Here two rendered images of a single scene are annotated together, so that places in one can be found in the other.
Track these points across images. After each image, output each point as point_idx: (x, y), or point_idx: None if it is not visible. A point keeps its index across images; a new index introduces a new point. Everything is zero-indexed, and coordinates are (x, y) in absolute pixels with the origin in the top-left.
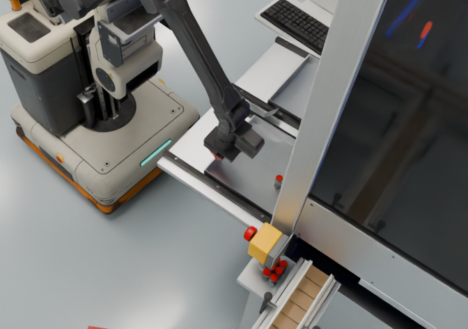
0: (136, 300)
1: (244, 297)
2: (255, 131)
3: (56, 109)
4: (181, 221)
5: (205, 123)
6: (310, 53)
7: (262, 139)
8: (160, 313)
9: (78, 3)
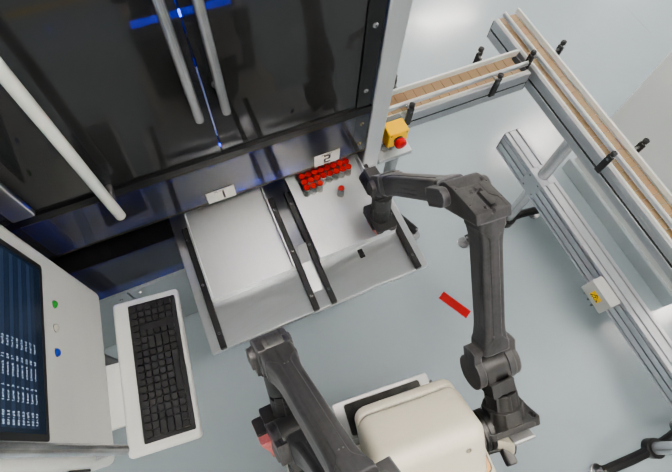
0: (422, 317)
1: None
2: (324, 249)
3: None
4: (353, 367)
5: (365, 281)
6: (201, 311)
7: (366, 168)
8: (408, 297)
9: (506, 332)
